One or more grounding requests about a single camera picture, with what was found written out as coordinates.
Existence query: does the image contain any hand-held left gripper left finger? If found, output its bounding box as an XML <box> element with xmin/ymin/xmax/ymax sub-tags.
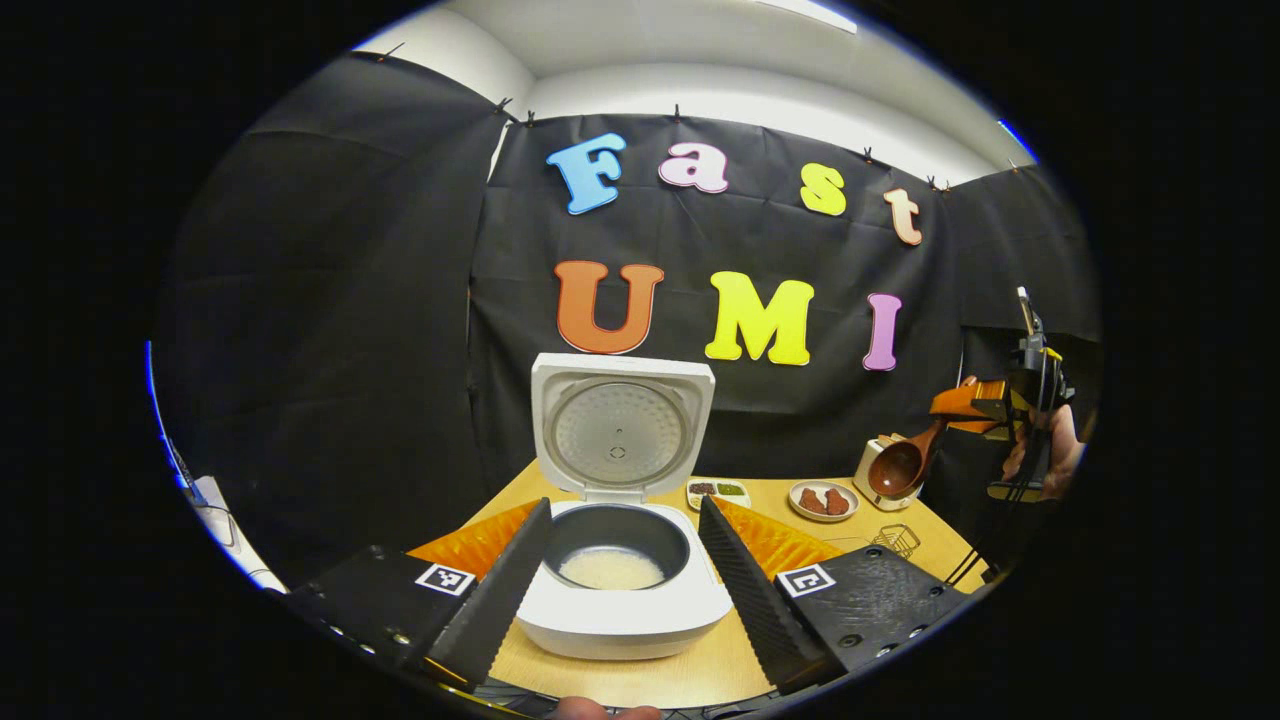
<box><xmin>285</xmin><ymin>497</ymin><xmax>555</xmax><ymax>693</ymax></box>

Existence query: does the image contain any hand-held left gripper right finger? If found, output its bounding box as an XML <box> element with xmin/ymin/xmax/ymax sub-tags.
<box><xmin>697</xmin><ymin>495</ymin><xmax>971</xmax><ymax>696</ymax></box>

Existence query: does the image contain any brown wooden spoon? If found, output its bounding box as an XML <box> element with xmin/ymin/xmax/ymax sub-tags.
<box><xmin>867</xmin><ymin>418</ymin><xmax>951</xmax><ymax>499</ymax></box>

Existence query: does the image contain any white rice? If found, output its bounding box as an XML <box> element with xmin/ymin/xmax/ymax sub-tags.
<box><xmin>558</xmin><ymin>546</ymin><xmax>667</xmax><ymax>591</ymax></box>

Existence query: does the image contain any white rice cooker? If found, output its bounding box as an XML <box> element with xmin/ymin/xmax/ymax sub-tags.
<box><xmin>515</xmin><ymin>352</ymin><xmax>734</xmax><ymax>661</ymax></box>

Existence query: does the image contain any metal wire chopstick holder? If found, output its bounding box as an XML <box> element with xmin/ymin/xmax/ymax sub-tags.
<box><xmin>870</xmin><ymin>523</ymin><xmax>921</xmax><ymax>561</ymax></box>

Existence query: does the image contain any white divided condiment dish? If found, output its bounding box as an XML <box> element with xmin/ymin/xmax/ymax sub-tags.
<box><xmin>686</xmin><ymin>478</ymin><xmax>752</xmax><ymax>510</ymax></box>

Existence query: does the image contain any white round plate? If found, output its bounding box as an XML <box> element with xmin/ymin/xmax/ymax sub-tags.
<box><xmin>788</xmin><ymin>480</ymin><xmax>860</xmax><ymax>524</ymax></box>

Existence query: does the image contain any white toaster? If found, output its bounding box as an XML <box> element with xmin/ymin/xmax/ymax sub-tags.
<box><xmin>853</xmin><ymin>435</ymin><xmax>926</xmax><ymax>513</ymax></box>

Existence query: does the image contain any ceiling light panel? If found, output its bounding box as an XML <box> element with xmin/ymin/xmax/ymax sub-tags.
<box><xmin>997</xmin><ymin>118</ymin><xmax>1038</xmax><ymax>163</ymax></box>

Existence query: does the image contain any white sheet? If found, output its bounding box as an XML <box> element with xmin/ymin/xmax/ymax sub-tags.
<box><xmin>190</xmin><ymin>475</ymin><xmax>287</xmax><ymax>593</ymax></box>

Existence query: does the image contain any black backdrop cloth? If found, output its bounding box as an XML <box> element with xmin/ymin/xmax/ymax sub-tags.
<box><xmin>155</xmin><ymin>52</ymin><xmax>1101</xmax><ymax>591</ymax></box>

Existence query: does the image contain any computer monitor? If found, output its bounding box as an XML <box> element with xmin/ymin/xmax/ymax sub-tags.
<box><xmin>145</xmin><ymin>340</ymin><xmax>193</xmax><ymax>493</ymax></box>

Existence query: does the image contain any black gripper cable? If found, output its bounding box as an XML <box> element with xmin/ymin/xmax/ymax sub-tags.
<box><xmin>945</xmin><ymin>485</ymin><xmax>1021</xmax><ymax>591</ymax></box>

